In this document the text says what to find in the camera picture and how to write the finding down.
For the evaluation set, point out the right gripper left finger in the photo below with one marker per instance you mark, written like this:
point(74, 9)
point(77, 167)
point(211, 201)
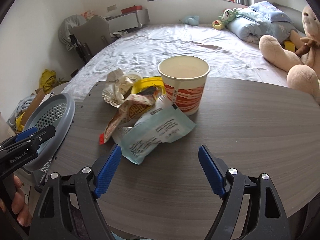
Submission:
point(104, 169)

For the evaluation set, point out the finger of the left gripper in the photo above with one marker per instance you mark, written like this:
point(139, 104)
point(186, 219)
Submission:
point(39, 137)
point(25, 134)

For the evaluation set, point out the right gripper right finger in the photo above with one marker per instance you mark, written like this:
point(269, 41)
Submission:
point(213, 172)

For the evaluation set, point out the grey perforated trash basket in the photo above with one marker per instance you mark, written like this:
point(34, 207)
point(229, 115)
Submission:
point(55, 116)

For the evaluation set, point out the person's left hand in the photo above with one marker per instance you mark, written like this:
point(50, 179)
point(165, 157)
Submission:
point(19, 207)

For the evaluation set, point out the light blue blanket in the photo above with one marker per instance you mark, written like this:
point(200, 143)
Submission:
point(19, 110)

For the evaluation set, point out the cardboard box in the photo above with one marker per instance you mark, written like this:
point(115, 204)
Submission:
point(33, 106)

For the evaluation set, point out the yellow bag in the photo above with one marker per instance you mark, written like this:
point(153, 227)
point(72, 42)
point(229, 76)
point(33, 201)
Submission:
point(48, 81)

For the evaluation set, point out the red beige snack wrapper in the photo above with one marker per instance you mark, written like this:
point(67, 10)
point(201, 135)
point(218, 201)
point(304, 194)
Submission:
point(132, 108)

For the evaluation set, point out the light blue plastic pouch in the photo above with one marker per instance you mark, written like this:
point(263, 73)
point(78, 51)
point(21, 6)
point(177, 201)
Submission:
point(163, 123)

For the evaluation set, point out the crumpled white paper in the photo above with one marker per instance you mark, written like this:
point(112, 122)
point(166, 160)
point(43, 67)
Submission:
point(118, 84)

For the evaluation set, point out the yellow plastic lid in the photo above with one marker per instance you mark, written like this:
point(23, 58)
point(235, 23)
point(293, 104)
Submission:
point(147, 82)

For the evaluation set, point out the grey clothing on chair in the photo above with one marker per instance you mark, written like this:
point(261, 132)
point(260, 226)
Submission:
point(64, 31)

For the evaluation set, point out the grey chair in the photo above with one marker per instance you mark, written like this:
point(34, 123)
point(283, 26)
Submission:
point(89, 36)

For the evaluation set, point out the red white paper cup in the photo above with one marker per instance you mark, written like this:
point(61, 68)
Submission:
point(184, 78)

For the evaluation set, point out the bed with white sheet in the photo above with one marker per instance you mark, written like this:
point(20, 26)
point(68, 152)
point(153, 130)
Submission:
point(226, 54)

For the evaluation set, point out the grey desk drawer unit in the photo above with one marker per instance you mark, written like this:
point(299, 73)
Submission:
point(131, 20)

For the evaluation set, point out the beige teddy bear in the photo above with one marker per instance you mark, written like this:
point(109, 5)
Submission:
point(301, 66)

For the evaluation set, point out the yellow red plush toy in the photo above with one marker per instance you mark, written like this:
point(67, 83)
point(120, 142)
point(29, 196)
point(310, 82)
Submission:
point(218, 25)

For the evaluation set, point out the red box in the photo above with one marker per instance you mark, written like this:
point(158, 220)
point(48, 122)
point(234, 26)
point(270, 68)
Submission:
point(131, 9)

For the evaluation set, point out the light blue plush toy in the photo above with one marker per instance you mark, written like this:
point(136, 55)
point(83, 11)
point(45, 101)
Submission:
point(191, 20)

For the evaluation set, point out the green plush toy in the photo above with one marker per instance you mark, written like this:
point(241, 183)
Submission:
point(228, 15)

